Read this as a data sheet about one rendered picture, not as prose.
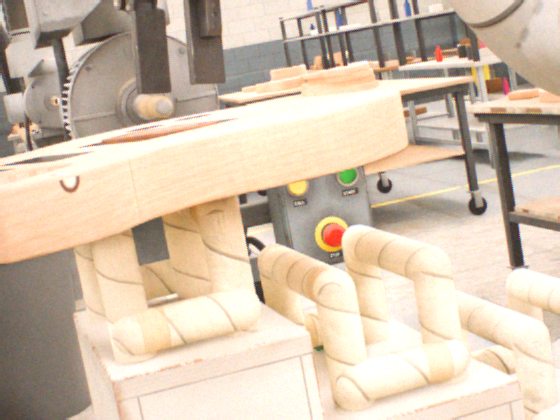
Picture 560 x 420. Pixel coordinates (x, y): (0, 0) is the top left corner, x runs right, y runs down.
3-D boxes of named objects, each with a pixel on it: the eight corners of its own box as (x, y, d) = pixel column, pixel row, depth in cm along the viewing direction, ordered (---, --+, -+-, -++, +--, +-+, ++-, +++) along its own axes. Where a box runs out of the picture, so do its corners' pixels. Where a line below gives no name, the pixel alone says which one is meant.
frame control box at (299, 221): (241, 291, 218) (216, 159, 214) (347, 267, 223) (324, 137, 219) (270, 315, 195) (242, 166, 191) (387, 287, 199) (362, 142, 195)
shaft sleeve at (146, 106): (134, 109, 184) (145, 92, 184) (150, 119, 185) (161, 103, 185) (147, 110, 167) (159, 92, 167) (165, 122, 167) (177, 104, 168)
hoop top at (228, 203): (158, 213, 102) (151, 178, 102) (192, 205, 103) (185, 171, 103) (205, 238, 83) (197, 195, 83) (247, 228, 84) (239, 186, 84)
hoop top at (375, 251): (339, 259, 107) (334, 226, 107) (370, 252, 108) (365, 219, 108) (423, 293, 88) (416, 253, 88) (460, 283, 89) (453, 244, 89)
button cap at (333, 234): (321, 247, 197) (317, 224, 196) (343, 242, 198) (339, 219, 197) (327, 250, 193) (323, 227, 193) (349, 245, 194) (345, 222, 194)
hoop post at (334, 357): (329, 404, 90) (308, 291, 89) (365, 393, 91) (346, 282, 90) (342, 414, 87) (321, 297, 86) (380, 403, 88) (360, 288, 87)
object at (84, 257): (86, 317, 101) (65, 215, 100) (121, 309, 102) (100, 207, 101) (91, 323, 98) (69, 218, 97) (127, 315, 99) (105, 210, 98)
